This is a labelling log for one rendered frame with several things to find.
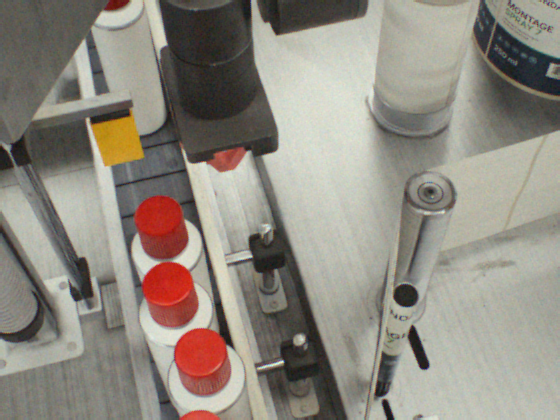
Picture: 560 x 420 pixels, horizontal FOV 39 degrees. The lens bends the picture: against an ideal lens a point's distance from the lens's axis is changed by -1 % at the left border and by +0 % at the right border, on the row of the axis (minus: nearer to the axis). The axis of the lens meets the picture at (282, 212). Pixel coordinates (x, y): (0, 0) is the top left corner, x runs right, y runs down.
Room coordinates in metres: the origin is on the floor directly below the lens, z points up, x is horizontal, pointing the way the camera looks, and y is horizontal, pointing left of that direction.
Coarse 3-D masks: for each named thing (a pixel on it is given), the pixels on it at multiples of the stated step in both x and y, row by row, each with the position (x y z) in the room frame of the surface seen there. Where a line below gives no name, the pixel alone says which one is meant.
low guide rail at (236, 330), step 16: (144, 0) 0.66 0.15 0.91; (160, 32) 0.61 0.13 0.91; (160, 48) 0.59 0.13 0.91; (192, 176) 0.43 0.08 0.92; (208, 208) 0.39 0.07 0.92; (208, 224) 0.37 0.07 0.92; (208, 240) 0.36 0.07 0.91; (224, 256) 0.34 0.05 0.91; (224, 272) 0.32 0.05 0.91; (224, 288) 0.31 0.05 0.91; (224, 304) 0.29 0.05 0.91; (240, 320) 0.28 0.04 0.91; (240, 336) 0.26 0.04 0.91; (240, 352) 0.25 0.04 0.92; (256, 384) 0.22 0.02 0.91; (256, 400) 0.21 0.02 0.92; (256, 416) 0.19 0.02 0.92
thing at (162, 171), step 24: (96, 48) 0.63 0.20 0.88; (96, 72) 0.59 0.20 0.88; (168, 120) 0.52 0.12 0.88; (144, 144) 0.49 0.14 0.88; (168, 144) 0.49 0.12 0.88; (120, 168) 0.46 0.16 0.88; (144, 168) 0.46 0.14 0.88; (168, 168) 0.46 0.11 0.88; (120, 192) 0.43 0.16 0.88; (144, 192) 0.43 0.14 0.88; (168, 192) 0.43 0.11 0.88; (192, 192) 0.43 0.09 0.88; (192, 216) 0.40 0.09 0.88; (216, 288) 0.33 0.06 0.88; (216, 312) 0.30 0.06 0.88; (168, 408) 0.21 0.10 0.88
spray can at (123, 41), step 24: (120, 0) 0.51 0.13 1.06; (96, 24) 0.50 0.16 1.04; (120, 24) 0.50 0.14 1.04; (144, 24) 0.52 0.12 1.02; (120, 48) 0.50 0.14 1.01; (144, 48) 0.51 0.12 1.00; (120, 72) 0.50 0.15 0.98; (144, 72) 0.51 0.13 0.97; (144, 96) 0.50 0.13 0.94; (144, 120) 0.50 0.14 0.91
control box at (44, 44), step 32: (0, 0) 0.21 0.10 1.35; (32, 0) 0.23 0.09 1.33; (64, 0) 0.24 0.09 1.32; (96, 0) 0.26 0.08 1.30; (0, 32) 0.21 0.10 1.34; (32, 32) 0.22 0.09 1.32; (64, 32) 0.24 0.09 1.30; (0, 64) 0.20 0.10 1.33; (32, 64) 0.21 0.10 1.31; (64, 64) 0.23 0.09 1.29; (0, 96) 0.19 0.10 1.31; (32, 96) 0.21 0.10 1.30; (0, 128) 0.19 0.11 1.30
